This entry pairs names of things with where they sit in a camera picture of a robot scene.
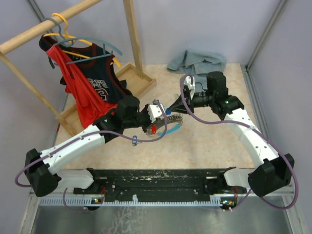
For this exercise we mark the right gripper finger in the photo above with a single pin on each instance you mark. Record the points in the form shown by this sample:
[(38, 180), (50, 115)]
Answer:
[(181, 111), (178, 103)]

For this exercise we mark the red shirt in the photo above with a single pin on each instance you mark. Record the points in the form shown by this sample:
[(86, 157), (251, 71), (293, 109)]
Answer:
[(90, 106)]

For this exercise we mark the navy basketball jersey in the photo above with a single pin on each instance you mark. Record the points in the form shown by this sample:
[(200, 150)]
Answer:
[(100, 73)]

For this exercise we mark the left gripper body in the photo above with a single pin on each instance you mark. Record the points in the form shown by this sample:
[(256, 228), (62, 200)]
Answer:
[(147, 122)]

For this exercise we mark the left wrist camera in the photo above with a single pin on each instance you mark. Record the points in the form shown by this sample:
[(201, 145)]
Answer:
[(155, 110)]

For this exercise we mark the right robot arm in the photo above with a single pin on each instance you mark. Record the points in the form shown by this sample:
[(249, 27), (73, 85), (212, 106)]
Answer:
[(272, 171)]

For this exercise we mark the teal clothes hanger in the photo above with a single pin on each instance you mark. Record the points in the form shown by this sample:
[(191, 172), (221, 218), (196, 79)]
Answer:
[(47, 42)]

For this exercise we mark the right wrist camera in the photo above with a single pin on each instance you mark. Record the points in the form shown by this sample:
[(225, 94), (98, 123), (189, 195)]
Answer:
[(189, 81)]

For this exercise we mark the white cable duct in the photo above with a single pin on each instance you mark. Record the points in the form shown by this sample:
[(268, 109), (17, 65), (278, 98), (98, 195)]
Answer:
[(94, 202)]

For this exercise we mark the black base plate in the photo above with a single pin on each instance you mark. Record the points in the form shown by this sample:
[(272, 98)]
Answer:
[(160, 173)]

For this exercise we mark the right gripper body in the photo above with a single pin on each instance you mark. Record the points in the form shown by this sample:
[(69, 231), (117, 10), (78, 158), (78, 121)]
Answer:
[(189, 102)]

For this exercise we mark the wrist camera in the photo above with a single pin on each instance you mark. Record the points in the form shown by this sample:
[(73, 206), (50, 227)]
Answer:
[(189, 81), (155, 110)]

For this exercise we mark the yellow clothes hanger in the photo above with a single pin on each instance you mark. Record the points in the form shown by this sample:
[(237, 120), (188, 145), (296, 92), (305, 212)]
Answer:
[(68, 40)]

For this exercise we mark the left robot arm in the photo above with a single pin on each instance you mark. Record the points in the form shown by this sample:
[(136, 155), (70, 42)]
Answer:
[(44, 170)]

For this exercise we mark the light blue denim cloth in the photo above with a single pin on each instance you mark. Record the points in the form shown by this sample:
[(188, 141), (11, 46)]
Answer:
[(197, 64)]

